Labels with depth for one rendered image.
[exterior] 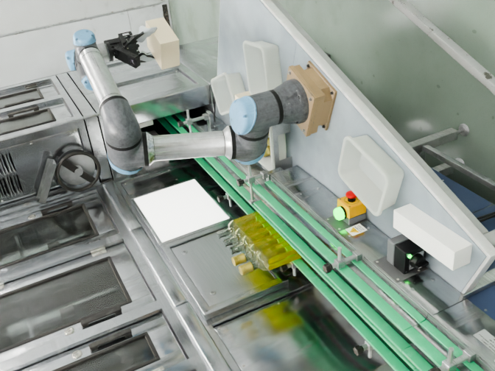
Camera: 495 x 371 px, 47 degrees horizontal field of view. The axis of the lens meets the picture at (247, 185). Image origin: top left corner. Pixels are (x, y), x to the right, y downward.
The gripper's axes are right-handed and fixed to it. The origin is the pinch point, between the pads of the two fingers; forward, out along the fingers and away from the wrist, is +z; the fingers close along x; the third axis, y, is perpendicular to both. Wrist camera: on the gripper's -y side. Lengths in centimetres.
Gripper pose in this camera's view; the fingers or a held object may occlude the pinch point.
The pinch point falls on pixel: (158, 43)
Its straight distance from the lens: 233.4
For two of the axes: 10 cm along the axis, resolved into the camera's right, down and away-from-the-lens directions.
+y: -4.5, -7.0, 5.5
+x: -0.7, 6.4, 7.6
